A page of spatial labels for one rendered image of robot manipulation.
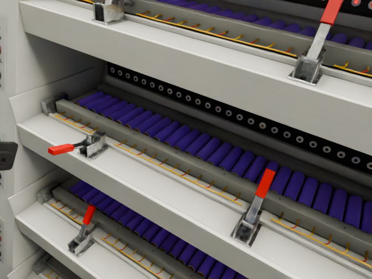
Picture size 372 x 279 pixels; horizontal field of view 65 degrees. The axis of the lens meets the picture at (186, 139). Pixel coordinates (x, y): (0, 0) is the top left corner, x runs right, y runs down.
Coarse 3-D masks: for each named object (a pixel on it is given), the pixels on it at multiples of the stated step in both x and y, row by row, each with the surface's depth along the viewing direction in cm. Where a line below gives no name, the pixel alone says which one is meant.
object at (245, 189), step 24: (96, 120) 51; (120, 144) 48; (144, 144) 47; (192, 168) 44; (216, 168) 43; (216, 192) 41; (240, 192) 41; (288, 216) 39; (312, 216) 37; (336, 240) 37; (360, 240) 35
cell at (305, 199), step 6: (306, 180) 44; (312, 180) 43; (306, 186) 43; (312, 186) 42; (306, 192) 41; (312, 192) 42; (300, 198) 41; (306, 198) 40; (312, 198) 41; (306, 204) 40
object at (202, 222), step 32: (32, 96) 52; (64, 96) 56; (160, 96) 57; (32, 128) 51; (64, 128) 52; (224, 128) 52; (64, 160) 48; (96, 160) 46; (128, 160) 46; (320, 160) 45; (128, 192) 42; (160, 192) 41; (192, 192) 42; (224, 192) 43; (160, 224) 42; (192, 224) 38; (224, 224) 38; (288, 224) 39; (224, 256) 37; (256, 256) 34; (288, 256) 35; (320, 256) 35; (352, 256) 36
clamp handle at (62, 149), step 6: (90, 138) 45; (66, 144) 42; (72, 144) 43; (78, 144) 44; (84, 144) 44; (48, 150) 40; (54, 150) 40; (60, 150) 40; (66, 150) 41; (72, 150) 42
